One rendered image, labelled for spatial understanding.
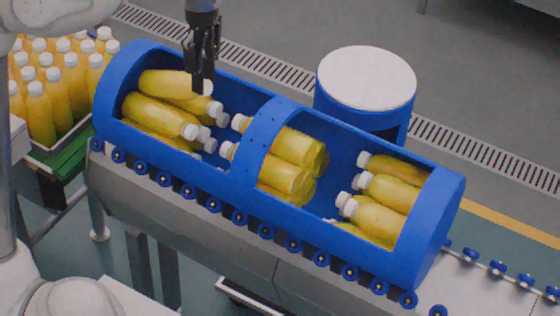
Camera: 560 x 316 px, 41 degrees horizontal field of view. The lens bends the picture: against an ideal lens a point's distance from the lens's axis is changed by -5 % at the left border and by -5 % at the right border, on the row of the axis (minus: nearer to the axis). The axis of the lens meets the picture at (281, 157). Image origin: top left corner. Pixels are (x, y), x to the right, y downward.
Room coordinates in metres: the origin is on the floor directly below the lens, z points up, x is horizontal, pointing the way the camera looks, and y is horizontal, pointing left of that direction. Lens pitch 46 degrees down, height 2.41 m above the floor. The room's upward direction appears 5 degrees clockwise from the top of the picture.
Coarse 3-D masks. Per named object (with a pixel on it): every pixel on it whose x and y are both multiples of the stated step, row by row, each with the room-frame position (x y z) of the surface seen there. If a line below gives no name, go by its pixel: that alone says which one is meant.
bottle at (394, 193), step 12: (372, 180) 1.20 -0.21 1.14; (384, 180) 1.19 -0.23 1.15; (396, 180) 1.19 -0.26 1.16; (372, 192) 1.18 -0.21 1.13; (384, 192) 1.16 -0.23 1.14; (396, 192) 1.16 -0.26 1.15; (408, 192) 1.16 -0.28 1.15; (384, 204) 1.16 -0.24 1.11; (396, 204) 1.14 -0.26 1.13; (408, 204) 1.14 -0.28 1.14
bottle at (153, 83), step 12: (144, 72) 1.46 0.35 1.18; (156, 72) 1.45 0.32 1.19; (168, 72) 1.44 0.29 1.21; (180, 72) 1.42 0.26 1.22; (144, 84) 1.43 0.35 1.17; (156, 84) 1.42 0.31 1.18; (168, 84) 1.40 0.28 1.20; (180, 84) 1.39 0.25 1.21; (156, 96) 1.41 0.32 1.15; (168, 96) 1.39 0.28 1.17; (180, 96) 1.38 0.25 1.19; (192, 96) 1.37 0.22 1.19
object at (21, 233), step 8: (16, 192) 1.35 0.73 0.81; (16, 200) 1.35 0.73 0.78; (16, 208) 1.34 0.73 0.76; (16, 216) 1.33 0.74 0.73; (16, 224) 1.32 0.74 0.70; (24, 224) 1.35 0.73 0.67; (16, 232) 1.32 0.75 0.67; (24, 232) 1.34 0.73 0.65; (24, 240) 1.33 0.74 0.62; (32, 256) 1.34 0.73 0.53
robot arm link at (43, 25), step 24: (0, 0) 0.85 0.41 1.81; (24, 0) 0.82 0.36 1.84; (48, 0) 0.81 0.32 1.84; (72, 0) 0.84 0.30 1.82; (96, 0) 0.88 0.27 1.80; (120, 0) 0.95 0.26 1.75; (24, 24) 0.80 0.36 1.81; (48, 24) 0.81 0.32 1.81; (72, 24) 0.83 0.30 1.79; (96, 24) 0.90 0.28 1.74
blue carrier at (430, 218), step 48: (144, 48) 1.49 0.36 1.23; (96, 96) 1.38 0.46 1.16; (240, 96) 1.49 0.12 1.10; (144, 144) 1.29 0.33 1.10; (240, 144) 1.22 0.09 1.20; (336, 144) 1.37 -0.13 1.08; (384, 144) 1.25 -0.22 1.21; (240, 192) 1.17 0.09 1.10; (336, 192) 1.30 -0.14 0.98; (432, 192) 1.09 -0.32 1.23; (336, 240) 1.06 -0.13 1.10; (432, 240) 1.02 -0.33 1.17
